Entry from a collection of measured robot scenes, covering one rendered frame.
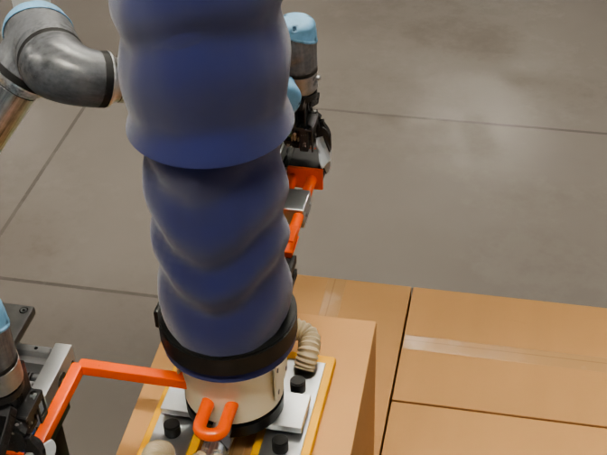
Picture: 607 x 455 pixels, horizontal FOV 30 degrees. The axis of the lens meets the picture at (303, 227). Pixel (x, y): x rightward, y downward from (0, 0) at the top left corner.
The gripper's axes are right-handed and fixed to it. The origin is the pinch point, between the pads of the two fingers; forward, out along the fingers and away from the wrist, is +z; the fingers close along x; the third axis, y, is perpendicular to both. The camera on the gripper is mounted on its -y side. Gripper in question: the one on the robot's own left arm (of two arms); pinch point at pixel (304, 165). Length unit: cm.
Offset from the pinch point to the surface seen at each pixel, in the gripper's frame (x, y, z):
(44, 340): -97, -44, 110
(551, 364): 56, -7, 56
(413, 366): 24, 0, 56
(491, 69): 28, -231, 111
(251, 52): 9, 67, -66
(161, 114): -2, 71, -58
